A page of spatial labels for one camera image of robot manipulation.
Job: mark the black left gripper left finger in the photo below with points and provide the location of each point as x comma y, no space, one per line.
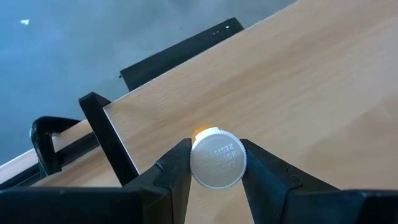
168,193

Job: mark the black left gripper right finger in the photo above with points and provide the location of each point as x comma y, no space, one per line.
267,186

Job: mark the orange medicine bottle white cap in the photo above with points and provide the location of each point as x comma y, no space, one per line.
217,158

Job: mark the black c-clamp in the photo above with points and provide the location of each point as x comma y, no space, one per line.
43,146

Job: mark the small white paper scrap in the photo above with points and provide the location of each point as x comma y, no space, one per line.
25,21

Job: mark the wooden shelf black metal frame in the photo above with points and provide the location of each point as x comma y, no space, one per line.
248,93

